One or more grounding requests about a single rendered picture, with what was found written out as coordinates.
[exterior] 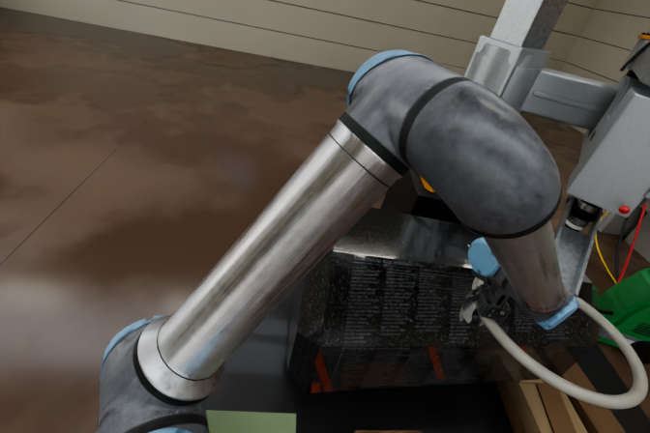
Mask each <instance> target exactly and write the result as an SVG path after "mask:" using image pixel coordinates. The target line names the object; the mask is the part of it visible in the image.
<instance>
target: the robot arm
mask: <svg viewBox="0 0 650 433"><path fill-rule="evenodd" d="M348 91H349V94H348V95H347V97H346V100H347V106H348V107H347V109H346V110H345V111H344V112H343V113H342V115H341V116H340V117H339V118H338V119H337V124H336V125H335V126H334V127H333V128H332V130H331V131H330V132H329V133H328V134H327V135H326V137H325V138H324V139H323V140H322V141H321V142H320V144H319V145H318V146H317V147H316V148H315V149H314V151H313V152H312V153H311V154H310V155H309V157H308V158H307V159H306V160H305V161H304V162H303V164H302V165H301V166H300V167H299V168H298V170H297V171H296V172H295V173H294V174H293V175H292V177H291V178H290V179H289V180H288V181H287V182H286V184H285V185H284V186H283V187H282V188H281V190H280V191H279V192H278V193H277V194H276V195H275V197H274V198H273V199H272V200H271V201H270V202H269V204H268V205H267V206H266V207H265V208H264V209H263V211H262V212H261V213H260V214H259V215H258V216H257V218H256V219H255V220H254V221H253V222H252V223H251V225H250V226H249V227H248V228H247V229H246V231H245V232H244V233H243V234H242V235H241V236H240V238H239V239H238V240H237V241H236V242H235V243H234V245H233V246H232V247H231V248H230V249H229V250H228V252H227V253H226V254H225V255H224V256H223V257H222V259H221V260H220V261H219V262H218V263H217V265H216V266H215V267H214V268H213V269H212V270H211V272H209V273H208V274H207V275H206V276H205V278H204V279H203V280H202V281H201V282H200V283H199V285H198V286H197V287H196V288H195V289H194V290H193V292H192V293H191V294H190V295H189V296H188V298H187V299H186V300H185V301H184V302H183V303H182V305H181V306H180V307H179V308H178V309H177V310H176V312H175V313H174V314H170V315H159V316H154V317H153V319H152V320H149V321H146V319H142V320H139V321H137V322H135V323H133V324H131V325H129V326H127V327H126V328H124V329H123V330H121V331H120V332H119V333H117V334H116V335H115V336H114V337H113V338H112V340H111V341H110V344H109V345H108V346H107V347H106V349H105V352H104V355H103V363H102V367H101V373H100V379H101V390H100V408H99V425H98V433H209V427H208V421H207V416H206V410H205V399H206V398H207V397H208V396H209V395H210V394H211V393H212V392H213V391H214V390H215V389H216V388H217V386H218V385H219V384H220V382H221V380H222V376H223V372H224V362H225V361H226V360H227V359H228V357H229V356H230V355H231V354H232V353H233V352H234V351H235V350H236V349H237V348H238V347H239V346H240V345H241V344H242V343H243V342H244V341H245V340H246V338H247V337H248V336H249V335H250V334H251V333H252V332H253V331H254V330H255V329H256V328H257V327H258V326H259V325H260V324H261V323H262V321H263V320H264V319H265V318H266V317H267V316H268V315H269V314H270V313H271V312H272V311H273V310H274V309H275V308H276V307H277V306H278V305H279V304H280V302H281V301H282V300H283V299H284V298H285V297H286V296H287V295H288V294H289V293H290V292H291V291H292V290H293V289H294V288H295V287H296V286H297V284H298V283H299V282H300V281H301V280H302V279H303V278H304V277H305V276H306V275H307V274H308V273H309V272H310V271H311V270H312V269H313V268H314V266H315V265H316V264H317V263H318V262H319V261H320V260H321V259H322V258H323V257H324V256H325V255H326V254H327V253H328V252H329V251H330V250H331V249H332V247H333V246H334V245H335V244H336V243H337V242H338V241H339V240H340V239H341V238H342V237H343V236H344V235H345V234H346V233H347V232H348V231H349V229H350V228H351V227H352V226H353V225H354V224H355V223H356V222H357V221H358V220H359V219H360V218H361V217H362V216H363V215H364V214H365V213H366V212H367V210H368V209H369V208H370V207H371V206H372V205H373V204H374V203H375V202H376V201H377V200H378V199H379V198H380V197H381V196H382V195H383V193H384V192H385V191H386V190H387V189H388V188H389V187H390V186H391V185H392V184H393V183H394V182H395V181H396V180H397V179H400V178H401V177H402V176H403V175H404V174H405V173H406V172H407V171H408V170H409V169H410V168H412V169H413V170H414V171H416V172H417V173H418V174H419V175H420V176H421V177H422V178H423V179H424V180H425V181H426V182H427V183H428V184H429V185H430V186H431V188H432V189H433V190H434V191H435V192H436V193H437V194H438V195H439V196H440V197H441V198H442V200H443V201H444V202H445V203H446V204H447V206H448V207H449V208H450V209H451V210H452V212H453V213H454V214H455V215H456V217H457V219H458V220H459V221H460V223H461V224H462V225H463V226H464V227H466V228H467V229H468V230H470V231H471V232H473V233H475V234H477V235H479V236H482V238H480V239H477V240H475V241H474V242H472V244H471V245H470V247H469V249H468V260H469V263H470V265H471V267H472V273H471V274H472V275H474V276H476V277H477V278H479V279H480V280H481V281H483V282H485V285H483V284H481V285H480V286H477V287H476V289H475V290H474V289H472V291H471V292H469V293H468V294H467V295H466V296H465V297H464V300H463V302H462V307H461V310H460V314H459V320H460V321H461V322H462V321H463V320H464V319H465V321H466V322H467V323H470V322H471V321H472V313H473V312H474V310H475V309H476V307H477V305H478V309H477V312H478V315H479V316H481V315H482V317H486V318H489V319H493V320H497V321H501V322H503V321H504V320H505V318H506V317H507V316H508V314H509V313H510V312H511V308H510V306H509V304H508V302H507V300H508V299H509V297H512V298H513V299H514V300H515V301H516V302H517V303H518V304H519V305H520V306H521V307H522V308H523V309H524V310H525V311H526V312H527V313H528V314H529V315H530V316H531V317H532V318H533V319H534V320H535V321H536V323H537V324H539V325H541V326H542V327H543V328H544V329H546V330H550V329H552V328H554V327H555V326H557V325H558V324H560V323H561V322H562V321H564V320H565V319H566V318H568V317H569V316H570V315H571V314H572V313H574V312H575V311H576V310H577V309H578V308H579V302H578V300H577V299H576V298H575V296H574V295H571V294H570V293H569V292H567V291H566V290H565V286H564V284H563V282H562V276H561V272H560V267H559V261H558V256H557V251H556V245H555V241H554V236H553V230H552V225H551V219H552V218H553V217H554V216H555V214H556V212H557V211H558V208H559V206H560V203H561V197H562V187H561V180H560V174H559V170H558V168H557V165H556V163H555V160H554V159H553V157H552V155H551V153H550V152H549V150H548V148H547V146H546V145H545V144H544V142H543V141H542V139H541V138H540V136H539V135H538V134H537V133H536V132H535V131H534V130H533V129H532V128H531V126H530V125H529V124H528V123H527V122H526V121H525V120H524V119H523V118H522V117H521V116H520V115H519V113H518V112H517V111H516V110H515V109H514V108H513V107H511V106H510V105H509V104H508V103H507V102H506V101H504V100H503V99H502V98H501V97H499V96H498V95H497V94H495V93H494V92H493V91H491V90H490V89H489V88H488V87H486V86H484V85H482V84H480V83H478V82H475V81H472V80H470V79H468V78H466V77H464V76H462V75H460V74H458V73H456V72H453V71H451V70H449V69H447V68H445V67H442V66H440V65H438V64H436V63H435V62H434V61H433V60H431V59H430V58H428V57H427V56H425V55H422V54H418V53H412V52H410V51H407V50H402V49H393V50H387V51H384V52H381V53H378V54H376V55H374V56H373V57H371V58H370V59H368V60H367V61H366V62H365V63H364V64H363V65H362V66H361V67H360V68H359V69H358V70H357V71H356V72H355V74H354V75H353V77H352V79H351V81H350V83H349V86H348ZM475 301H477V303H475ZM506 313H507V314H506ZM503 317H504V318H503Z"/></svg>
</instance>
